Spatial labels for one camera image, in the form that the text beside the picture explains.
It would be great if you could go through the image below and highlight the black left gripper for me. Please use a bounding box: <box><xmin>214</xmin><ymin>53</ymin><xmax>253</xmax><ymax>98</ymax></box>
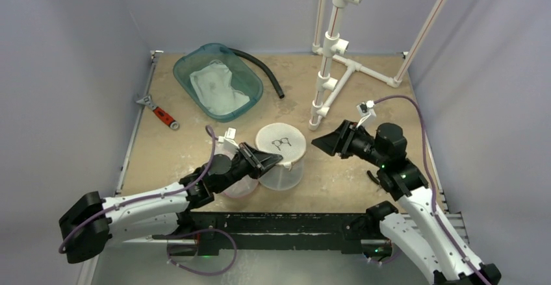
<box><xmin>214</xmin><ymin>142</ymin><xmax>281</xmax><ymax>193</ymax></box>

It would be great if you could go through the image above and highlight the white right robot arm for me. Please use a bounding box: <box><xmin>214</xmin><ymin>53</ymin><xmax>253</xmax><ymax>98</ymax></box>
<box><xmin>311</xmin><ymin>120</ymin><xmax>502</xmax><ymax>284</ymax></box>

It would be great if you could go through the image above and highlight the pink-trimmed white laundry bag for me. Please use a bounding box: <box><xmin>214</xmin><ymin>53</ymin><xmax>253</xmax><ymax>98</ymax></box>
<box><xmin>215</xmin><ymin>143</ymin><xmax>259</xmax><ymax>199</ymax></box>

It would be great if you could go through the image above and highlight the white cloth in basin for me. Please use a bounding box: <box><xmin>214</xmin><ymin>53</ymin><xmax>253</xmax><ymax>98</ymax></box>
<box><xmin>190</xmin><ymin>60</ymin><xmax>250</xmax><ymax>116</ymax></box>

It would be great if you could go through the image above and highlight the teal plastic basin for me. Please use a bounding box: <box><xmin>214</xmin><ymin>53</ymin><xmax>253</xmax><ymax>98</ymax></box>
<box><xmin>173</xmin><ymin>43</ymin><xmax>264</xmax><ymax>123</ymax></box>

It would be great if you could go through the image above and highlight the white PVC pipe rack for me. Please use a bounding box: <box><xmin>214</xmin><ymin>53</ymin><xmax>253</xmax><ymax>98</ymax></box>
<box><xmin>308</xmin><ymin>0</ymin><xmax>447</xmax><ymax>131</ymax></box>

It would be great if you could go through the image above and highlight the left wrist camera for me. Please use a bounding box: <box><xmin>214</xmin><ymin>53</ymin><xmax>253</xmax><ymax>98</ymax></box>
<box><xmin>216</xmin><ymin>127</ymin><xmax>238</xmax><ymax>156</ymax></box>

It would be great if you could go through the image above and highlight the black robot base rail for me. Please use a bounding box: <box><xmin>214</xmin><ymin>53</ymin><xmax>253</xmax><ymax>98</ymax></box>
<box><xmin>153</xmin><ymin>212</ymin><xmax>392</xmax><ymax>258</ymax></box>

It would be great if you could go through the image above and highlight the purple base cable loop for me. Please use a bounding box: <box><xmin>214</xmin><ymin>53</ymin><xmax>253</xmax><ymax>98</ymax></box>
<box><xmin>166</xmin><ymin>228</ymin><xmax>238</xmax><ymax>277</ymax></box>

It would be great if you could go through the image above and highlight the red-handled adjustable wrench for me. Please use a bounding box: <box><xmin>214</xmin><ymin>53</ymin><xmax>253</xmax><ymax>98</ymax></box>
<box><xmin>135</xmin><ymin>94</ymin><xmax>180</xmax><ymax>130</ymax></box>

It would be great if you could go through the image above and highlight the black rubber hose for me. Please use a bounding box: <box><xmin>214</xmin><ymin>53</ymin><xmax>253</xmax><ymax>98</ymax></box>
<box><xmin>228</xmin><ymin>47</ymin><xmax>286</xmax><ymax>100</ymax></box>

